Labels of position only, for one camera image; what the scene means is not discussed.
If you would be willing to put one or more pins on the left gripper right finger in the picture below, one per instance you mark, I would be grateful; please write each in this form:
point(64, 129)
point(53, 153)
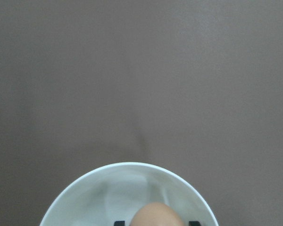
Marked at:
point(194, 223)

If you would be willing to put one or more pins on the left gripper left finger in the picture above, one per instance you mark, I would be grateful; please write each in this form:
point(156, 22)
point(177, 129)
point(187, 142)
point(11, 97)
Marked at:
point(119, 223)

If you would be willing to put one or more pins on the brown egg carried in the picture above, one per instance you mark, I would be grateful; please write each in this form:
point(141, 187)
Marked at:
point(156, 214)

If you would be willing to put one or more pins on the white round bowl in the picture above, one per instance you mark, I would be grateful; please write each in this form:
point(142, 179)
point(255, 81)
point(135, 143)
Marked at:
point(117, 191)

